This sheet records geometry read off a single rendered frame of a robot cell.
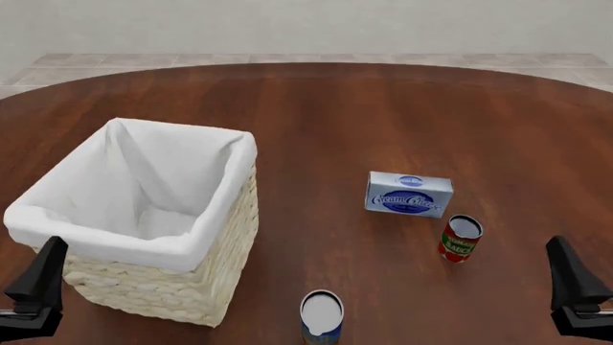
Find blue and yellow soup can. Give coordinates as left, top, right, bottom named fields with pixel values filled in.
left=299, top=288, right=345, bottom=345

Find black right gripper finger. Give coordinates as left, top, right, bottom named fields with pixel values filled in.
left=545, top=235, right=613, bottom=313

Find white lined wicker basket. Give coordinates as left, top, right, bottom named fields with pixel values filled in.
left=3, top=117, right=261, bottom=328

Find blue cream cheese box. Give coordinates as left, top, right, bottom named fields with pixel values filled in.
left=365, top=170, right=454, bottom=219

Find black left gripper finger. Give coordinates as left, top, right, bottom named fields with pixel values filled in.
left=3, top=235, right=69, bottom=313

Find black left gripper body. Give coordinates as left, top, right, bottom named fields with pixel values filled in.
left=0, top=301, right=65, bottom=341

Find red tomato sauce can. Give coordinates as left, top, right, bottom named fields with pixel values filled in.
left=437, top=213, right=485, bottom=265

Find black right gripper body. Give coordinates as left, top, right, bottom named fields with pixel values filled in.
left=550, top=303, right=613, bottom=338

